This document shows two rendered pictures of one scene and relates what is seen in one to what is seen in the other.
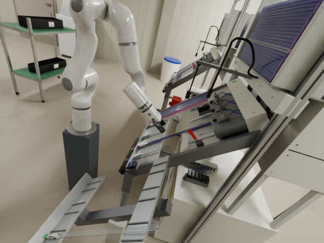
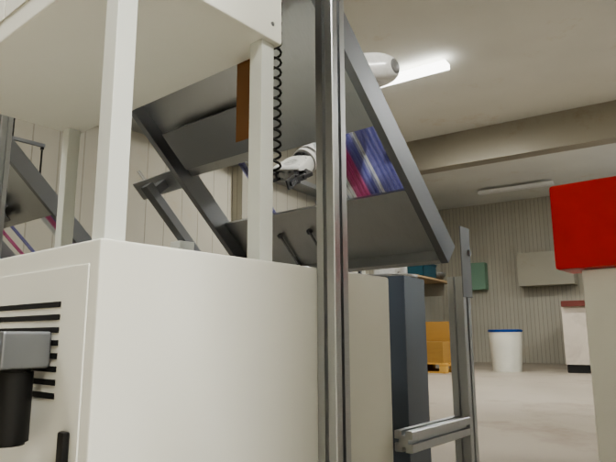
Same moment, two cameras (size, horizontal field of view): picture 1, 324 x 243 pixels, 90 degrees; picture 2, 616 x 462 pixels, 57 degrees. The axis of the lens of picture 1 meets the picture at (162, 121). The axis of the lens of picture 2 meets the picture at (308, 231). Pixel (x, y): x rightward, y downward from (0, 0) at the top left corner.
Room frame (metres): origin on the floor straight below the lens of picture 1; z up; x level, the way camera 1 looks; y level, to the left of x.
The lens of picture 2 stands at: (1.88, -1.24, 0.50)
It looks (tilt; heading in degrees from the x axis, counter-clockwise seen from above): 10 degrees up; 128
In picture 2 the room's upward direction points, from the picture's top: straight up
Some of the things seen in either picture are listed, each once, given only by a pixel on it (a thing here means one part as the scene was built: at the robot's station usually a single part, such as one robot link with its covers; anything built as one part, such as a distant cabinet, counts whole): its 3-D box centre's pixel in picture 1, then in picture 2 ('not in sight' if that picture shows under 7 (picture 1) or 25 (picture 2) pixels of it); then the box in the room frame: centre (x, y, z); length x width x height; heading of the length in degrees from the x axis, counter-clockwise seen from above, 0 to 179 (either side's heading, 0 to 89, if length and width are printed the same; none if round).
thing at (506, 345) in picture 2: not in sight; (506, 350); (-0.91, 6.85, 0.28); 0.48 x 0.47 x 0.57; 94
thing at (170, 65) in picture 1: (169, 70); not in sight; (4.49, 0.19, 0.30); 0.51 x 0.49 x 0.60; 4
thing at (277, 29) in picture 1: (279, 40); not in sight; (0.87, -0.40, 1.52); 0.51 x 0.13 x 0.27; 178
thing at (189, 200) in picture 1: (203, 193); (148, 438); (0.93, -0.53, 0.31); 0.70 x 0.65 x 0.62; 178
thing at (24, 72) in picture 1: (47, 55); not in sight; (2.38, 2.00, 0.55); 0.91 x 0.46 x 1.10; 178
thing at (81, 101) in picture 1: (84, 87); not in sight; (0.90, 0.53, 1.00); 0.19 x 0.12 x 0.24; 171
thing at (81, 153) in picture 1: (83, 160); (393, 379); (0.87, 0.54, 0.35); 0.18 x 0.18 x 0.70; 5
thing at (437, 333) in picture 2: not in sight; (420, 346); (-1.95, 6.32, 0.34); 1.14 x 0.81 x 0.69; 5
